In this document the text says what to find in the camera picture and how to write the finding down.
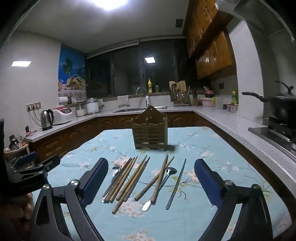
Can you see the white plastic container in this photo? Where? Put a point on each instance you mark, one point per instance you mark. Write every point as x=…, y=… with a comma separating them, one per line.
x=218, y=102

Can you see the metal fork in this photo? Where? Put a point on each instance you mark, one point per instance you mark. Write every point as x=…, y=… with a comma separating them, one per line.
x=115, y=172

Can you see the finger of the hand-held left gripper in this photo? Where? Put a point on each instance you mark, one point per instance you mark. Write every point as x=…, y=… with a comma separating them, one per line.
x=44, y=167
x=27, y=159

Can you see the chrome faucet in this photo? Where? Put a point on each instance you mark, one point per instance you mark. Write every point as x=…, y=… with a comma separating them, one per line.
x=141, y=91

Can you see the person's left hand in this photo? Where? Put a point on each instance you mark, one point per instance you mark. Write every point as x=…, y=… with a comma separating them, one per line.
x=26, y=208

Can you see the basket of clutter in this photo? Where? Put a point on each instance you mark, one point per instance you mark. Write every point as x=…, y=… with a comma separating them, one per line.
x=15, y=144

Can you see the condiment bottles group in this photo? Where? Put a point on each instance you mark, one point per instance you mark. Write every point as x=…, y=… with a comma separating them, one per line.
x=234, y=97

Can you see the black wok with lid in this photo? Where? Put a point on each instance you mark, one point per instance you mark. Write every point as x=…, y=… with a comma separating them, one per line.
x=279, y=105

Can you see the floral light blue tablecloth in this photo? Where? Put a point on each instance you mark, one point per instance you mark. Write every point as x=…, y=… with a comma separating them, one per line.
x=189, y=222

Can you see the wooden wall cabinets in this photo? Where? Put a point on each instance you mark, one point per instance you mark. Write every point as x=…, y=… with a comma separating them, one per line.
x=208, y=44

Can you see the wooden utensil holder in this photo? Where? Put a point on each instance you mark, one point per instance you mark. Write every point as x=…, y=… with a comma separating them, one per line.
x=149, y=132

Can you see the yellow bottle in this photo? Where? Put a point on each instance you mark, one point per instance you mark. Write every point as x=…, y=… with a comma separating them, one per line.
x=150, y=86

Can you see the dark kitchen window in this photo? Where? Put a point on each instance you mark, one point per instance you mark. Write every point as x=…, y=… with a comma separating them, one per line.
x=136, y=67

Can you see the white dish cloth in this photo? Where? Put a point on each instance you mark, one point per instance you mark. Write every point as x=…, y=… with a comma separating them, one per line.
x=123, y=100

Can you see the brown wooden base cabinets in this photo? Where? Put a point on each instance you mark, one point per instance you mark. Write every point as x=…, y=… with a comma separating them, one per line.
x=97, y=129

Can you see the dark wall outlet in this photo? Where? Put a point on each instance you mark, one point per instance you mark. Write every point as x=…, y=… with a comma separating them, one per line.
x=221, y=86

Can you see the glass jar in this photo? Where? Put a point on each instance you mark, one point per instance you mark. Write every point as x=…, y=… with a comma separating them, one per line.
x=79, y=111

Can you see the white soap bottle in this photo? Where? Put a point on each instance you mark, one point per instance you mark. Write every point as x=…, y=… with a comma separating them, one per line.
x=147, y=100

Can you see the utensil rack with cutting board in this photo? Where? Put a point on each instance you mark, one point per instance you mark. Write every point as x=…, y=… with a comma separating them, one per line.
x=178, y=93

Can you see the white pot with lid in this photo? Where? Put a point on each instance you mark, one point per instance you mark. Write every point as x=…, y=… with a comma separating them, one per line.
x=92, y=105

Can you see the ceiling light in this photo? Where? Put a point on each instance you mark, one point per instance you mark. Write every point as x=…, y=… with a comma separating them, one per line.
x=108, y=3

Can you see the range hood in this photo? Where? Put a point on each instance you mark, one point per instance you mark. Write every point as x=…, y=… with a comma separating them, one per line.
x=266, y=18

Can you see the fruit and palm wall poster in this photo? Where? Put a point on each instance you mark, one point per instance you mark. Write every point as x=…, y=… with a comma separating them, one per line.
x=71, y=71

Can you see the knife block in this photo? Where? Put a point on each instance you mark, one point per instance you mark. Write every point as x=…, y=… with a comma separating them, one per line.
x=195, y=97

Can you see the row of small cups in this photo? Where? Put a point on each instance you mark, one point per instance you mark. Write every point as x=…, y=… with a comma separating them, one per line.
x=232, y=108

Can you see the gas stove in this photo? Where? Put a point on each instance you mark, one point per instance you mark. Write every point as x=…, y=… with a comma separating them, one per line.
x=275, y=136

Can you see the steel sink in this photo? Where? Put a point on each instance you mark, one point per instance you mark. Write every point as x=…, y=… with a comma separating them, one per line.
x=138, y=109

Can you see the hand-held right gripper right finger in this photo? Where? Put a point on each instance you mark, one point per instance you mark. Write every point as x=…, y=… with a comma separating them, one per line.
x=205, y=179

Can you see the pink bowl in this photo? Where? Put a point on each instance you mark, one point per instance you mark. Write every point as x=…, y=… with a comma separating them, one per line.
x=209, y=93

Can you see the white and red rice cooker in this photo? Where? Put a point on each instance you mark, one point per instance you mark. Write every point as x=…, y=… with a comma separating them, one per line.
x=63, y=115

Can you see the metal spoon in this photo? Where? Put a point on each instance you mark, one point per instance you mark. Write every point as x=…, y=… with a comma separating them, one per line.
x=171, y=171

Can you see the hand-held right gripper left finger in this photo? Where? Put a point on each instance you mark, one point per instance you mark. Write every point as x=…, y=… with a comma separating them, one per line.
x=97, y=177

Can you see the metal chopstick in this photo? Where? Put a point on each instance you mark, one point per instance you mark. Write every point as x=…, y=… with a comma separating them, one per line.
x=175, y=185

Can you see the steel electric kettle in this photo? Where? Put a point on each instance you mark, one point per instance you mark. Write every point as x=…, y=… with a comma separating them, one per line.
x=47, y=120

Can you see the wall outlet strip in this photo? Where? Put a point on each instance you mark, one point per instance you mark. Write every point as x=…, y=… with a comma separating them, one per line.
x=33, y=106

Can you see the pink basin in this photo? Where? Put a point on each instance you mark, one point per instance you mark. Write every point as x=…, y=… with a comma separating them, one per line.
x=207, y=102

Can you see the row of wooden chopsticks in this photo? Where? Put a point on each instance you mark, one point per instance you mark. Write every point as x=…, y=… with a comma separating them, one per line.
x=117, y=185

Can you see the dark bottle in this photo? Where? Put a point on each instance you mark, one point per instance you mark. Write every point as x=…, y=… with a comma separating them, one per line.
x=157, y=88

